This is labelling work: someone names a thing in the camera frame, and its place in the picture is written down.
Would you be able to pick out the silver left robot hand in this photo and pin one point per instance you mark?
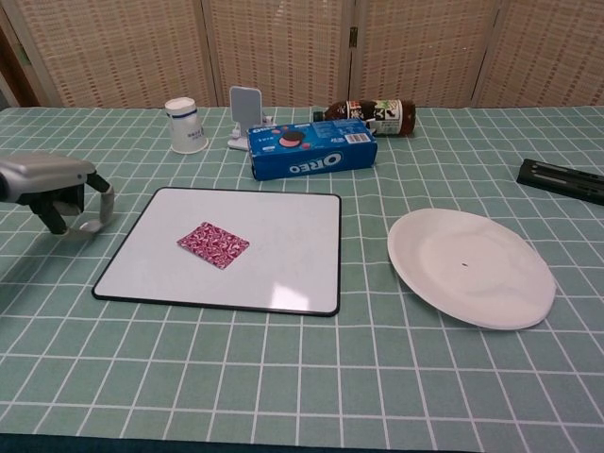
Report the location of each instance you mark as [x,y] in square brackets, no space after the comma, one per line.
[42,174]

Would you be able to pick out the bamboo folding screen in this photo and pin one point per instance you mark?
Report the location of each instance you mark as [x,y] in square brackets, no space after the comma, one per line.
[118,52]

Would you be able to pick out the white paper cup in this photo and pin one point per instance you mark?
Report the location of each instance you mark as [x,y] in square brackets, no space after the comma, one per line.
[186,127]

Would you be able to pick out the white phone stand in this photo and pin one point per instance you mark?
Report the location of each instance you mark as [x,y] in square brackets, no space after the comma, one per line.
[245,106]

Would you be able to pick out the white board with black rim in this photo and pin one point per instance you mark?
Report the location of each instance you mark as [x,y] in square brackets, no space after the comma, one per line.
[283,245]

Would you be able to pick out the blue Oreo cookie box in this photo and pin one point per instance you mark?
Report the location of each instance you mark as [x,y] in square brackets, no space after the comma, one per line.
[311,151]

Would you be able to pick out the light green checked tablecloth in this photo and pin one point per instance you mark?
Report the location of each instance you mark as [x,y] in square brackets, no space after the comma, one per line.
[302,368]

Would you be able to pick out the brown tea bottle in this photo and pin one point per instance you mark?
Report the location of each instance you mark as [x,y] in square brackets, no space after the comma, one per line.
[373,115]

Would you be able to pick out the white paper plate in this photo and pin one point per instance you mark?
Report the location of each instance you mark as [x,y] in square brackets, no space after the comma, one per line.
[467,269]

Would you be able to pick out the black folding laptop stand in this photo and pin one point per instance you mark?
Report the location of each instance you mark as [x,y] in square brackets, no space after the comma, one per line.
[561,181]

